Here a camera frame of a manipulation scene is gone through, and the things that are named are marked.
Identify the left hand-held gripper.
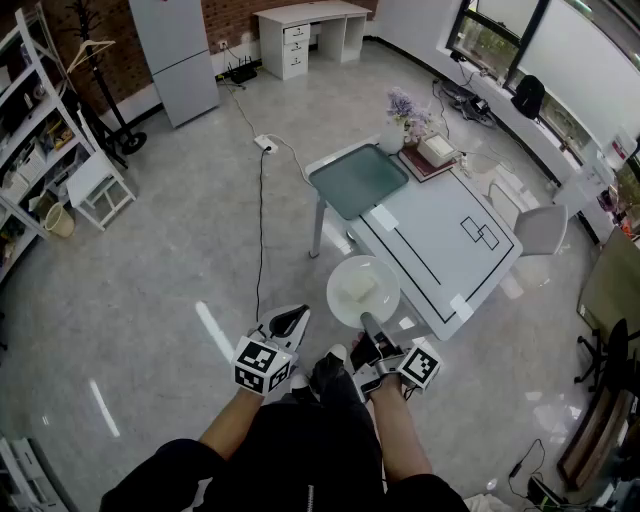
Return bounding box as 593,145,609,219
231,303,312,398

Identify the light grey chair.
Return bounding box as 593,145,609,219
488,180,570,258

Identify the black cable with adapter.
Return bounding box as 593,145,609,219
507,438,547,502

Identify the person's left forearm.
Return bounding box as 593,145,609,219
198,387,272,462

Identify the black hand truck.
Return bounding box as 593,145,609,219
97,124,149,157

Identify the black office chair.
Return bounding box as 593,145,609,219
573,317,640,397

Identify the white step stool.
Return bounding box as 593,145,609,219
65,149,138,232

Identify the beige waste bin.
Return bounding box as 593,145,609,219
43,201,77,239

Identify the white low rack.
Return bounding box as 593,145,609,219
0,436,67,512

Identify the black coat rack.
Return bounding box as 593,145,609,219
63,0,149,169

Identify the white shelving unit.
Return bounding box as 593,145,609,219
0,7,97,282

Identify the purple and pink flower bouquet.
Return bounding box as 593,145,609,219
386,87,437,142

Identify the white glass table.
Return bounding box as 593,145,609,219
305,134,524,342

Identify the person's right shoe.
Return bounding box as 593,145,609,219
309,343,349,396

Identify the white food block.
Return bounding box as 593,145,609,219
339,276,377,304

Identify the white round plate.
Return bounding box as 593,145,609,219
326,254,402,330

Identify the white ribbed vase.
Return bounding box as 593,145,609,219
377,124,407,155

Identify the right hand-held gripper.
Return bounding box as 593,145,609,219
349,311,442,404

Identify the black backpack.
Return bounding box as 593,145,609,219
510,74,547,120

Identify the black framed window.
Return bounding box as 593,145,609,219
446,0,552,94

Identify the olive green board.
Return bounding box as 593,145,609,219
576,227,640,332

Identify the black power cable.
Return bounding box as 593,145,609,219
253,148,267,326

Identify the person's black clothing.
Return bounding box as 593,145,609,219
99,363,472,512

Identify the dark red book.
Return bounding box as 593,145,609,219
398,144,459,184

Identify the white desk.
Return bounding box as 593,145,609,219
253,0,374,81

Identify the tangle of black cables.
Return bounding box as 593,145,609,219
432,78,497,127

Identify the white rectangular box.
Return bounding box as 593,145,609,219
416,132,459,166

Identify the white window ledge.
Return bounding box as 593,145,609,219
433,47,617,204

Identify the white refrigerator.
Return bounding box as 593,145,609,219
128,0,222,130

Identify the person's right forearm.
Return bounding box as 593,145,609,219
369,378,434,485

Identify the black router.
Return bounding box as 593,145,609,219
227,57,259,85

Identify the brown wooden bench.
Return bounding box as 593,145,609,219
556,388,632,492

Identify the white power cable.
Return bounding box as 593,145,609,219
269,132,312,175
217,73,262,139

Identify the wooden clothes hanger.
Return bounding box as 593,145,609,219
66,38,117,75

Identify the teal serving tray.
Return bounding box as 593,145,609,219
308,143,410,222

